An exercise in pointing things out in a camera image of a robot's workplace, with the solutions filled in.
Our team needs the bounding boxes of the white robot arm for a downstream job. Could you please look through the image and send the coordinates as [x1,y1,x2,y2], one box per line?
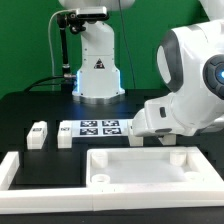
[58,0,224,137]

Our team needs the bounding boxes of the white L-shaped fixture frame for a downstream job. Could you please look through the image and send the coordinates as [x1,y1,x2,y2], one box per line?
[0,152,224,214]

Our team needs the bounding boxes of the fiducial marker sheet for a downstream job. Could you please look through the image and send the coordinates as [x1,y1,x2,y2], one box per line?
[72,119,128,137]

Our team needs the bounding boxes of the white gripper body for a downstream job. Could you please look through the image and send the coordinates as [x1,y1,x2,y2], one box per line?
[131,108,174,138]

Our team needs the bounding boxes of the black cables on table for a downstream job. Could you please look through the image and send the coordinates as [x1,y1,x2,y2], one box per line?
[23,76,66,93]

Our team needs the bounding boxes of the silver camera on stand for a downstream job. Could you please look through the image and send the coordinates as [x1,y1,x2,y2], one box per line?
[76,6,108,20]

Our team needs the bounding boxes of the white desk top panel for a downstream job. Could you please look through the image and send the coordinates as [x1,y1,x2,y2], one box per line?
[86,147,224,187]

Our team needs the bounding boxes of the white camera cable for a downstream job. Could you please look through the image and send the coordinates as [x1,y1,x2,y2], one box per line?
[48,9,73,78]

